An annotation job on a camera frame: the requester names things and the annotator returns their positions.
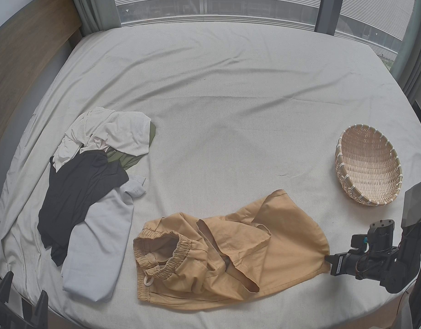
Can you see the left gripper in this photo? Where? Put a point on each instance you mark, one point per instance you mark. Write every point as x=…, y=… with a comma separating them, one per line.
x=11, y=320

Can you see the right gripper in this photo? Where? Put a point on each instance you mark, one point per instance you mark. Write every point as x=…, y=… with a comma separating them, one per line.
x=349, y=264

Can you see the tan shorts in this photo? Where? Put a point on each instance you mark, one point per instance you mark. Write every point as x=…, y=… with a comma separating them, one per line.
x=265, y=238

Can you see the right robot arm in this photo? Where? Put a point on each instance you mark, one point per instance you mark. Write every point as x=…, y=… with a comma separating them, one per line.
x=402, y=272

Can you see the pale blue garment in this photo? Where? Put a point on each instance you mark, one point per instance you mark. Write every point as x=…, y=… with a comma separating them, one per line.
x=97, y=245

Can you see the round woven basket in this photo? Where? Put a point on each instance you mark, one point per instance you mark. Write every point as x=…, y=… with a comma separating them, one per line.
x=368, y=163

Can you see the green garment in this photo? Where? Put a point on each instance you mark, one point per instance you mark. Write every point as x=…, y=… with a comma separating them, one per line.
x=126, y=159

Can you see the bed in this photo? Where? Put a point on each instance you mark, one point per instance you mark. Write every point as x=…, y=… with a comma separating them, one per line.
x=231, y=115

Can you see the white garment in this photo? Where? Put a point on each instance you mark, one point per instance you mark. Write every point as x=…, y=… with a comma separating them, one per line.
x=121, y=132

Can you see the black T-shirt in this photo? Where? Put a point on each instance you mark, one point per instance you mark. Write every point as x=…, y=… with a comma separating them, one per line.
x=76, y=197

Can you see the grey-green curtain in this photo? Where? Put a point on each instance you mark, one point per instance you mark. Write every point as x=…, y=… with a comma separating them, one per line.
x=93, y=5
x=412, y=46

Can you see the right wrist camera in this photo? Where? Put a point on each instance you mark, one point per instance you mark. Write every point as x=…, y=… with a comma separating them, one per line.
x=358, y=242

